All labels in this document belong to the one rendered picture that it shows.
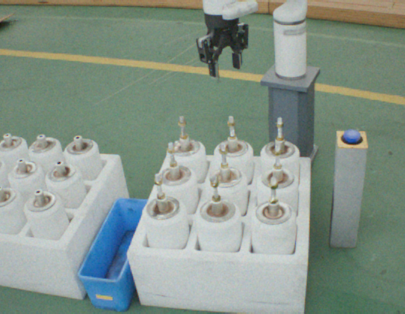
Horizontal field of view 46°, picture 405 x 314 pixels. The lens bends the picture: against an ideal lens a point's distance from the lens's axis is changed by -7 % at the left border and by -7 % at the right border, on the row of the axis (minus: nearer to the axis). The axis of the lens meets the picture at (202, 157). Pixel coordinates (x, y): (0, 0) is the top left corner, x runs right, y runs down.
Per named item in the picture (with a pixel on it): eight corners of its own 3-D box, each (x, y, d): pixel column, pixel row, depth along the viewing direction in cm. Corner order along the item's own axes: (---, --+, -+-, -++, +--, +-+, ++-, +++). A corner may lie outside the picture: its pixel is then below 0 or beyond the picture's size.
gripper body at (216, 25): (223, -1, 111) (226, 37, 116) (194, 8, 107) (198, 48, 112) (246, 4, 106) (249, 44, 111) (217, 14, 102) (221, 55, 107)
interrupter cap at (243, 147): (235, 161, 123) (235, 159, 122) (211, 151, 127) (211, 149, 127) (255, 147, 127) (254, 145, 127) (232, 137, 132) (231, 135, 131)
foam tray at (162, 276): (175, 204, 151) (167, 153, 141) (308, 209, 143) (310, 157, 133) (140, 305, 119) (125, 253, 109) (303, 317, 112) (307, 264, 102)
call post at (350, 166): (329, 229, 135) (336, 131, 118) (354, 229, 134) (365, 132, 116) (329, 247, 129) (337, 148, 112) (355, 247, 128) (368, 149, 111)
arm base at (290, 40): (281, 66, 154) (279, 13, 144) (309, 69, 150) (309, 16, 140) (271, 78, 147) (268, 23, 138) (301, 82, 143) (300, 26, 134)
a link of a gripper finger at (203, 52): (199, 36, 107) (205, 58, 111) (192, 40, 107) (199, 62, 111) (207, 38, 106) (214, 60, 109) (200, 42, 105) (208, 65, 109)
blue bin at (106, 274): (124, 229, 143) (116, 196, 137) (161, 233, 141) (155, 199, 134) (87, 309, 119) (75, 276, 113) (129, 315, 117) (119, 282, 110)
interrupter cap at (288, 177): (285, 167, 119) (285, 164, 119) (300, 184, 113) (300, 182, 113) (255, 175, 117) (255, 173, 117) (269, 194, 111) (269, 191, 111)
